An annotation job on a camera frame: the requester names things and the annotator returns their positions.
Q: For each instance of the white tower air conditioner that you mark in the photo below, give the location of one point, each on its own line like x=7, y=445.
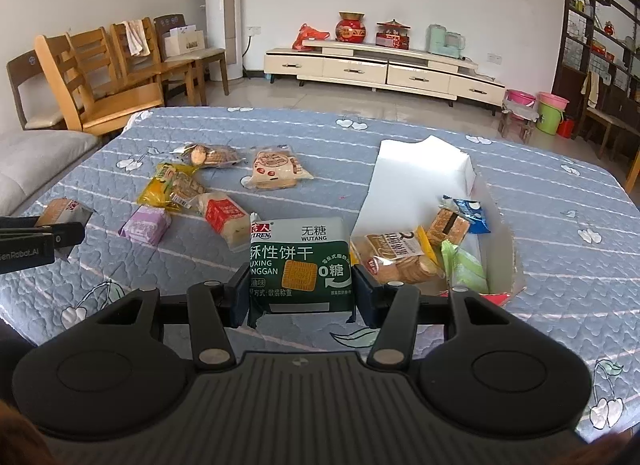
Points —
x=224, y=10

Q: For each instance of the beige bread packet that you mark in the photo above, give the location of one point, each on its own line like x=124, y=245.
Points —
x=277, y=170

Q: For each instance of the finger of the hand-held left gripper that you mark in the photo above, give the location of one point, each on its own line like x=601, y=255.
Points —
x=67, y=235

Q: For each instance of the white towel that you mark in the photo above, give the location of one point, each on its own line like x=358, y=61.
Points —
x=136, y=40

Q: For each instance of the red pagoda box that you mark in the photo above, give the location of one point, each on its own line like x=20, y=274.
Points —
x=392, y=36

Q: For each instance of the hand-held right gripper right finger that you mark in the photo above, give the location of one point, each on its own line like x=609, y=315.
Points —
x=362, y=302

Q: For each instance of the grey sofa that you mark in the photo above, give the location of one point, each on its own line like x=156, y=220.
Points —
x=40, y=160

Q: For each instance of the green bucket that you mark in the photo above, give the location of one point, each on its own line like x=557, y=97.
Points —
x=550, y=115

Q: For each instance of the clear round biscuit packet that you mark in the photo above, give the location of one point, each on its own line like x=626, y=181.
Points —
x=210, y=155

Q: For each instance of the yellow egg cookie bag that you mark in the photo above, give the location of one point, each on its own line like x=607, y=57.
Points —
x=395, y=255

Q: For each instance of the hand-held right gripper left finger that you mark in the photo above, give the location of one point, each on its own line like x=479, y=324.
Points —
x=237, y=305

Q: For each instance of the dark wooden shelf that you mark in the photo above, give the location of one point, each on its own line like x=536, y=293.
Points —
x=600, y=35

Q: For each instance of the cream tv cabinet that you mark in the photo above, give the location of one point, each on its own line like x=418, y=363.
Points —
x=355, y=67

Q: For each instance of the brown green cake packet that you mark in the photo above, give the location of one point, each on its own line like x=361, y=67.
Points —
x=447, y=225

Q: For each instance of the red round pot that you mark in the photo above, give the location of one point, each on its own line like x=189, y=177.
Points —
x=350, y=29

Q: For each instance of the blue white snack packet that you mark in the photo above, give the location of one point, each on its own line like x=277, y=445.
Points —
x=472, y=215

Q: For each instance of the red bucket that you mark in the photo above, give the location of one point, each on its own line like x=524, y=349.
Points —
x=566, y=127

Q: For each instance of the yellow snack packet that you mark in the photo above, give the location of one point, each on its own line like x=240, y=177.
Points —
x=156, y=187

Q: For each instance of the dark brown wooden chair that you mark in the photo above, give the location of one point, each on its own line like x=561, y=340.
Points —
x=210, y=57

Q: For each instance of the dark chair with cushion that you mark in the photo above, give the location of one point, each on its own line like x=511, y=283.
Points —
x=32, y=95

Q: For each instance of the light wooden chair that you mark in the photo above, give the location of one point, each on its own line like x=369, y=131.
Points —
x=90, y=45
x=115, y=105
x=170, y=72

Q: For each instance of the wooden bench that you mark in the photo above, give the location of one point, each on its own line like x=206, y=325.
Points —
x=610, y=125

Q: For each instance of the small wooden stool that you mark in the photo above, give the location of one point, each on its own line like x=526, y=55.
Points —
x=517, y=122

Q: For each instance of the light green snack packet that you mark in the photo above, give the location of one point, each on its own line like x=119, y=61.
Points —
x=465, y=267

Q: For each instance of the purple snack box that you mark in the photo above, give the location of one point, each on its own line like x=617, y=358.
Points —
x=145, y=225

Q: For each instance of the red plastic bag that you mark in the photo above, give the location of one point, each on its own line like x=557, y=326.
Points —
x=310, y=37

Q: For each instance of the orange white snack packet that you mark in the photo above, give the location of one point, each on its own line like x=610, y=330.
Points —
x=62, y=210

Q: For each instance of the white paper box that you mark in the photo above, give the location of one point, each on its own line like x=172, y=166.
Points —
x=185, y=42

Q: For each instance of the white red cardboard box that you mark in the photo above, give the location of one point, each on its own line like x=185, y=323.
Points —
x=415, y=185

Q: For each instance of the green white biscuit packet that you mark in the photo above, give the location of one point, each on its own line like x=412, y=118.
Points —
x=300, y=255

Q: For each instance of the mint green appliance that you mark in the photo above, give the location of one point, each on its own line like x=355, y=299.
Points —
x=444, y=40

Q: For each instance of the clear brown cracker packet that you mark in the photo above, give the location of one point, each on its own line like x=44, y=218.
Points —
x=187, y=190

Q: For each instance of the pink basin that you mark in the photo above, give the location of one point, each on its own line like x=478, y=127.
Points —
x=520, y=97

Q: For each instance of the red label cracker packet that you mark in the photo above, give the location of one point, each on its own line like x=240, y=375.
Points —
x=222, y=220

